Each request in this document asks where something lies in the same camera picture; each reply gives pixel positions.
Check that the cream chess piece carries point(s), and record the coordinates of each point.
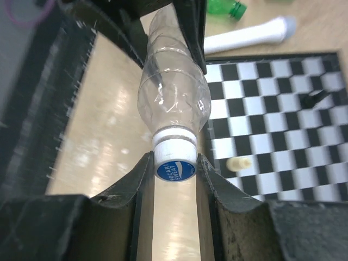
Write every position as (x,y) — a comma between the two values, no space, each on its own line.
(236,164)

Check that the blue white Pocari cap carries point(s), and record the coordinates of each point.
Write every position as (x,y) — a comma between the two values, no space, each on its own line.
(175,160)

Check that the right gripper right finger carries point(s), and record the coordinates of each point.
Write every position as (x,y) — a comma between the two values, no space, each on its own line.
(235,226)

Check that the black chess piece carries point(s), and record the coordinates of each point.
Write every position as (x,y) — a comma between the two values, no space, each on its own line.
(310,101)

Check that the white tube bottle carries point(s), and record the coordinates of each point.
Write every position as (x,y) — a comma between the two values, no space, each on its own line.
(274,31)

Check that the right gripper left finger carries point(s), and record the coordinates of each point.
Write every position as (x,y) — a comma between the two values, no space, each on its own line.
(116,224)

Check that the green plastic bottle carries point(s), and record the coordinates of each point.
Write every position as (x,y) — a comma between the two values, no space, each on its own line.
(235,9)

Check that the black white chessboard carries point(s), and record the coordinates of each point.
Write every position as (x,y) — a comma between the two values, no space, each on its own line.
(297,154)

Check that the clear crushed plastic bottle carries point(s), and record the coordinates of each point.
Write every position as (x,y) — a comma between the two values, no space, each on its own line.
(173,92)

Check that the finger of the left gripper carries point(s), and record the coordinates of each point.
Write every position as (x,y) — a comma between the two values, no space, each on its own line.
(191,16)
(37,105)

